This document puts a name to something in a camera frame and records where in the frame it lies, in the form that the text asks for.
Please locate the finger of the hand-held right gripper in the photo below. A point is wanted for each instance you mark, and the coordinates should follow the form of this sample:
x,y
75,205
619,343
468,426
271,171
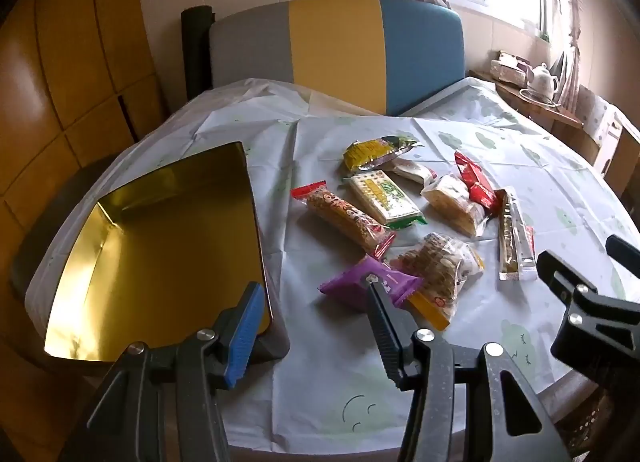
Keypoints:
x,y
562,277
622,248

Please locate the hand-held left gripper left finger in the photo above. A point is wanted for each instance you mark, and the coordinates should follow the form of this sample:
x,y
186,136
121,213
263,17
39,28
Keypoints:
x,y
244,334

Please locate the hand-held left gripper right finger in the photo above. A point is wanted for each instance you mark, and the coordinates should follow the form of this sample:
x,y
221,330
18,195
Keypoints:
x,y
386,329

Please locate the purple snack packet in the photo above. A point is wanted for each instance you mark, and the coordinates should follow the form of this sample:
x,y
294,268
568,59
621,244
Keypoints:
x,y
350,284

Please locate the clear orange nut packet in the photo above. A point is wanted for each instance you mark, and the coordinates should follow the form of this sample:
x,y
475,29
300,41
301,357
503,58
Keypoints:
x,y
440,267

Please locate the red patterned candy packet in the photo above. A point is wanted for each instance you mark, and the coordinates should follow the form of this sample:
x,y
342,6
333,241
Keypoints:
x,y
484,193

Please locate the red orange biscuit packet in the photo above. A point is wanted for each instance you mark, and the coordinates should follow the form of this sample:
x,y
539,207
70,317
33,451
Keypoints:
x,y
345,219

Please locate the gold tin box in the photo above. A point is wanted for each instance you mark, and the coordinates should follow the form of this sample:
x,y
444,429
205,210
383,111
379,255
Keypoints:
x,y
165,242

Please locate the clear bread packet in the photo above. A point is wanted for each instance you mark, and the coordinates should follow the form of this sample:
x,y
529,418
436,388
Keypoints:
x,y
452,202

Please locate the green white cracker packet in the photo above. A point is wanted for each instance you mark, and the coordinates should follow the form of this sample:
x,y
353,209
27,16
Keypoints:
x,y
382,194

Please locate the plain red snack packet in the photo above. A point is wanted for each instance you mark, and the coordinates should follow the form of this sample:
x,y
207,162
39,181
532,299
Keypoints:
x,y
465,166

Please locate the white pink cake packet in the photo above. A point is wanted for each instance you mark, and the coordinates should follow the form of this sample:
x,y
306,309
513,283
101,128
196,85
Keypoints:
x,y
415,170

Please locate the yellow green noodle packet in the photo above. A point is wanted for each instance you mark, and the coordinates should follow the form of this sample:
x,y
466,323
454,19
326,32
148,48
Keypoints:
x,y
370,151

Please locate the wooden side table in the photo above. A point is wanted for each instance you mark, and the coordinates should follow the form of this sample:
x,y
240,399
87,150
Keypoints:
x,y
565,126

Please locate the white teapot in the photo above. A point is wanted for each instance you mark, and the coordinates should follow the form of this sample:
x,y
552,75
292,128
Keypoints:
x,y
545,80

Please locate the tissue box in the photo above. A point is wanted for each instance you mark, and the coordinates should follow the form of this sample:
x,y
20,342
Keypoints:
x,y
507,69

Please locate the dark chair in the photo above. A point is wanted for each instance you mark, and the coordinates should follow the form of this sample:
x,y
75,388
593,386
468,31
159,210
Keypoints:
x,y
55,222

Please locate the grey yellow blue sofa backrest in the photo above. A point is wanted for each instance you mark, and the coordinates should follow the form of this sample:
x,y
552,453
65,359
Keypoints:
x,y
330,46

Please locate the black rolled mat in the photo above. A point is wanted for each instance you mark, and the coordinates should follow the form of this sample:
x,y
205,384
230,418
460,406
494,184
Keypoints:
x,y
196,46

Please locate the wooden wardrobe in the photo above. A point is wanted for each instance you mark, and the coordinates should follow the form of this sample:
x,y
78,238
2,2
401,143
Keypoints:
x,y
60,66

